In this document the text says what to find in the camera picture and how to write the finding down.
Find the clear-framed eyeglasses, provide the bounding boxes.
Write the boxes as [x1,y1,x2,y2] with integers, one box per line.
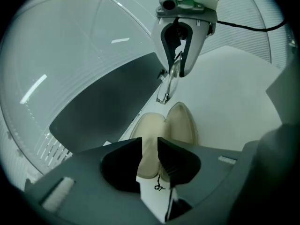
[156,50,185,105]

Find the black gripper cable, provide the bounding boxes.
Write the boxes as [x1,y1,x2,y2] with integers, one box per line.
[215,19,287,32]

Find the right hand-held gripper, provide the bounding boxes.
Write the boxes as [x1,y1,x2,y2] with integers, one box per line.
[151,0,219,78]

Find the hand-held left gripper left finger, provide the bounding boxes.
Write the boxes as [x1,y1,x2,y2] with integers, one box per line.
[24,136,166,225]

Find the beige glasses case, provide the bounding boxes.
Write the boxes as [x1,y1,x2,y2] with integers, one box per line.
[130,101,200,180]

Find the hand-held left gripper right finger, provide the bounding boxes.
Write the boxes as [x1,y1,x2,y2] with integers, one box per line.
[157,136,243,222]

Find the dark grey table mat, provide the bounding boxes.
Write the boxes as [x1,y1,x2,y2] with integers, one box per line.
[49,52,165,153]

